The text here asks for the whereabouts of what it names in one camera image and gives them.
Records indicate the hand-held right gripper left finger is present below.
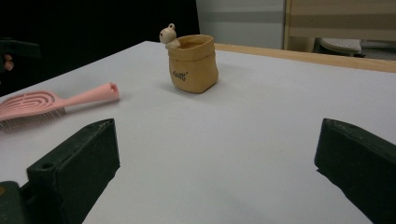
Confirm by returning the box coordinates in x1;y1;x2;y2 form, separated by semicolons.
25;118;121;224

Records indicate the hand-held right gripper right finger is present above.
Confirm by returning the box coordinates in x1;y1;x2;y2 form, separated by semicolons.
314;118;396;224

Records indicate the pink hairbrush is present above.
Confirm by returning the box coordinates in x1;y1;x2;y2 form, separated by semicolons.
0;81;120;132

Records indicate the tan ceramic pot with bear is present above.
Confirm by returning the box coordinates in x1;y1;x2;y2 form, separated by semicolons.
159;22;219;94

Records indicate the white perforated seat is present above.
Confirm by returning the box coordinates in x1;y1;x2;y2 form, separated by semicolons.
318;37;364;58

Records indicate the wooden slatted board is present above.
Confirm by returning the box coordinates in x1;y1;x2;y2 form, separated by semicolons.
282;0;396;52

